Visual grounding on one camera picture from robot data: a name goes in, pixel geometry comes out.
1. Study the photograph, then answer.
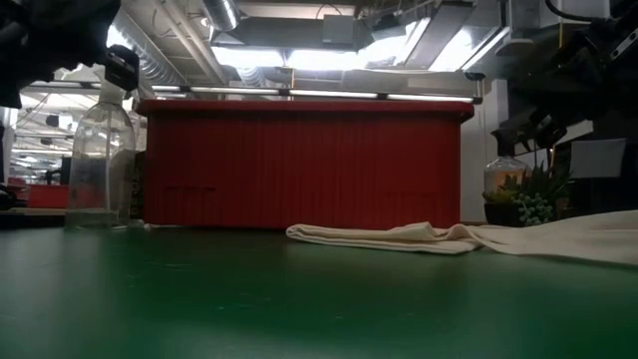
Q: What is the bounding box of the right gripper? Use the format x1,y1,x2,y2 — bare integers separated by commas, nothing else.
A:
507,19,638,150

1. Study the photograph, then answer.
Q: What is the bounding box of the red plastic laundry bin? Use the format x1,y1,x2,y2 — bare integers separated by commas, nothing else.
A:
137,98,475,229

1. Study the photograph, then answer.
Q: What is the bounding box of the small potted succulent plant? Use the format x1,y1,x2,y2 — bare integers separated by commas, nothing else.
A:
481,149,574,226

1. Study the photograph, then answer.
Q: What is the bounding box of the cream canvas tote bag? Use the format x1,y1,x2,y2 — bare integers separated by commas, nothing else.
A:
286,208,638,266

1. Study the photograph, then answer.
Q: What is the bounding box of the clear plastic spray bottle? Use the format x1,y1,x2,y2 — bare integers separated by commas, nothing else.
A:
64,79,139,230

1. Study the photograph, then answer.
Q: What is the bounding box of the red background counter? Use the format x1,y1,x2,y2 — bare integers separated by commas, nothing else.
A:
27,183,71,209

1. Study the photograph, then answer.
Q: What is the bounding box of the bright ceiling light panel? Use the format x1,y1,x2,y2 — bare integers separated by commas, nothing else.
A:
211,29,425,72

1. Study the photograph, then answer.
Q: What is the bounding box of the silver ventilation duct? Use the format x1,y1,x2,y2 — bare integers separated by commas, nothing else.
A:
107,19,190,86

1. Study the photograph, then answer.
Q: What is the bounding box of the round silver duct pipe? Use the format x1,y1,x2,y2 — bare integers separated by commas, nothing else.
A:
201,0,241,33

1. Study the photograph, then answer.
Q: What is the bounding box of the grey rectangular ceiling duct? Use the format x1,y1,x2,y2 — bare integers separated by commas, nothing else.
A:
213,14,375,52

